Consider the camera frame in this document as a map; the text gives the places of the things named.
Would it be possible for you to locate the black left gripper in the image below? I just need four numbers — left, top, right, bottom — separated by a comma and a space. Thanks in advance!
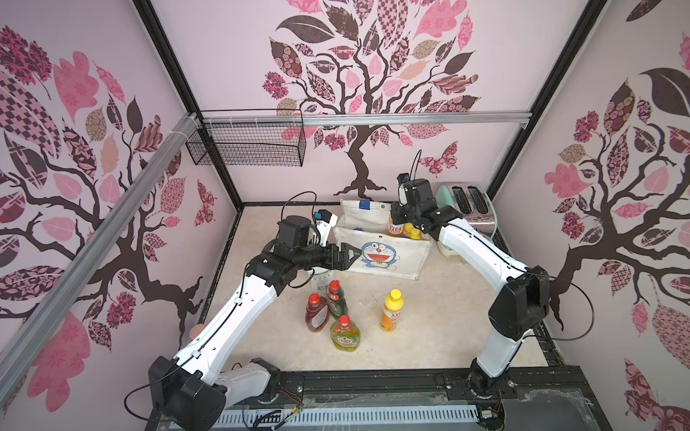
293, 240, 360, 270

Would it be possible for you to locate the white canvas Doraemon shopping bag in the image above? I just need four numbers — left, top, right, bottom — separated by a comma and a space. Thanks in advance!
334, 199, 432, 280

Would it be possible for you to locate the orange soap bottle yellow cap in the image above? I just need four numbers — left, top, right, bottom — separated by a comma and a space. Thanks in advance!
380, 289, 404, 332
404, 223, 422, 241
387, 217, 405, 237

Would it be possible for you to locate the dark green soap bottle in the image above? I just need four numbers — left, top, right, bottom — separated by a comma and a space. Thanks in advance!
327, 280, 349, 319

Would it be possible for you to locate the yellow-green soap bottle red cap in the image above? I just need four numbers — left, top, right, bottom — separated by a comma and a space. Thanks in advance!
330, 314, 361, 352

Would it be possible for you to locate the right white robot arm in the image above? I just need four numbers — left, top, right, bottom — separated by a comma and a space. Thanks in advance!
391, 173, 550, 386

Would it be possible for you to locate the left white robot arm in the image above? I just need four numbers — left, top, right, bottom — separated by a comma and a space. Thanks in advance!
148, 210, 361, 430

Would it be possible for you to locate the dark red soap bottle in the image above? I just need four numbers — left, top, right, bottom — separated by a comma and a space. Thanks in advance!
305, 293, 330, 332

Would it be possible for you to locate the white bottle green cap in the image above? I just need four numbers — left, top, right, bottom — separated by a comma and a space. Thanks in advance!
311, 268, 334, 296

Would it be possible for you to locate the mint green toaster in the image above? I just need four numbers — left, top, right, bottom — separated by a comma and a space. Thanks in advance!
435, 182, 498, 241

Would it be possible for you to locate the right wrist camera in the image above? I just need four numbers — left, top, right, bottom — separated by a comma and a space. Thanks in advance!
396, 172, 410, 206

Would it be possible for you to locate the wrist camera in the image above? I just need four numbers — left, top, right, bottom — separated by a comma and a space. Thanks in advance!
314, 209, 338, 246
396, 172, 410, 206

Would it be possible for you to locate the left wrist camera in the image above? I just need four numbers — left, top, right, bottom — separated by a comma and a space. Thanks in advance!
314, 209, 338, 246

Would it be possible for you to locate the black wire basket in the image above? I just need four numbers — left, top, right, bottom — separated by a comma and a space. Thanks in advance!
186, 108, 307, 167

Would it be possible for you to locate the aluminium rail back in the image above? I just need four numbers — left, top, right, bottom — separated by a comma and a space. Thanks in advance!
203, 111, 532, 127

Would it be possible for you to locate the aluminium rail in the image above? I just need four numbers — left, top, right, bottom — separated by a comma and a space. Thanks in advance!
1, 112, 199, 403
203, 111, 532, 127

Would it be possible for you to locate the black corner frame post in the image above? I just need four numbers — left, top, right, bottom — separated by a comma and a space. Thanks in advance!
132, 0, 244, 213

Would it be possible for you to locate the aluminium rail left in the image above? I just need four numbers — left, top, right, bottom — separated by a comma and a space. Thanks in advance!
1, 112, 199, 403

